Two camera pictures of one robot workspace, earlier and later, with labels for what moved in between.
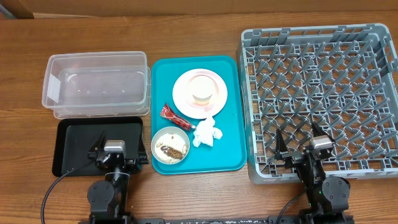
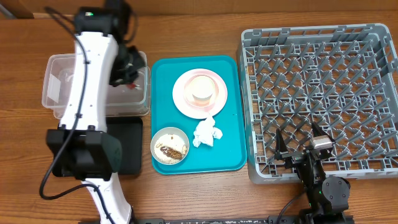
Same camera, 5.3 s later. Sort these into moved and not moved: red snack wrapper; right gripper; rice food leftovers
Moved: red snack wrapper
Not moved: rice food leftovers; right gripper
